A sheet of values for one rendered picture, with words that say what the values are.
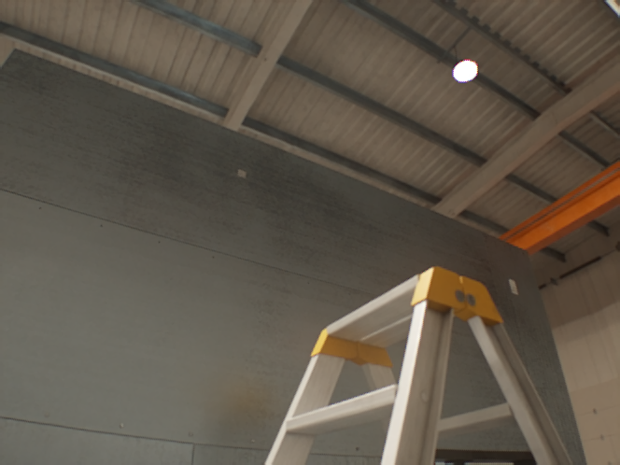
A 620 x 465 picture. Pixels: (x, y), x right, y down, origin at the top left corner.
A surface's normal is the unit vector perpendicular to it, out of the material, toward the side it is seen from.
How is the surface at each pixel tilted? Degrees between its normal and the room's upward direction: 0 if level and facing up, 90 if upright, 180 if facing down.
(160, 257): 90
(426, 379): 88
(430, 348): 88
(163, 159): 90
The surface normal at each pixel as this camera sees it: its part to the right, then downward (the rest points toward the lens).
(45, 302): 0.50, -0.49
